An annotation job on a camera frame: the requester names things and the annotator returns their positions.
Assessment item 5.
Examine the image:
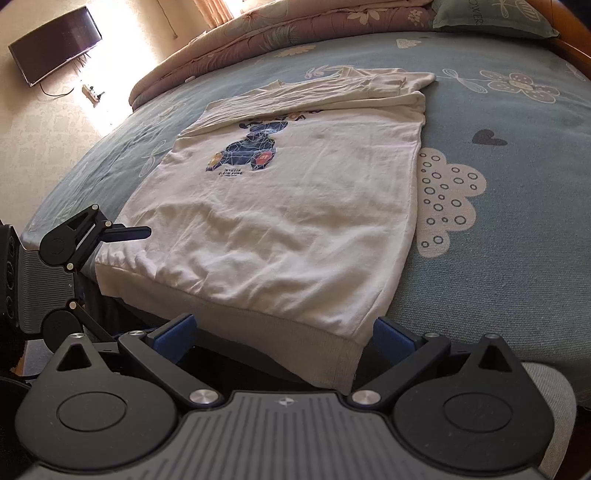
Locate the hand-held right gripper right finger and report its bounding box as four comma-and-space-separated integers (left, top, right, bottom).
344, 316, 513, 409

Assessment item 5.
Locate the green floral pillow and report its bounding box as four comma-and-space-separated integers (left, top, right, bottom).
431, 0, 559, 38

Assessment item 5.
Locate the pink plaid curtain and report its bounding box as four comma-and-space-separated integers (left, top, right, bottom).
191, 0, 241, 28

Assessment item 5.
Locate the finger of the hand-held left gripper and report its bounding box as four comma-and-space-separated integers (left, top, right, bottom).
67, 205, 152, 269
68, 300, 114, 344

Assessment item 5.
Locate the white printed sweatshirt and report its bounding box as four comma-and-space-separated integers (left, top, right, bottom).
95, 67, 437, 393

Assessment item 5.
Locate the black wall television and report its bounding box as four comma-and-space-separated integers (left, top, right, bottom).
8, 6, 103, 88

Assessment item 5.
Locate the wooden headboard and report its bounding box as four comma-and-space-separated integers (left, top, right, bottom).
529, 0, 591, 81

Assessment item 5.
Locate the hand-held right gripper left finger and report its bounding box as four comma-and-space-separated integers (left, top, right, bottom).
55, 314, 225, 409

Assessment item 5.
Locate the pink floral folded quilt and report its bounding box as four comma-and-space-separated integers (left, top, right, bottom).
128, 0, 444, 109

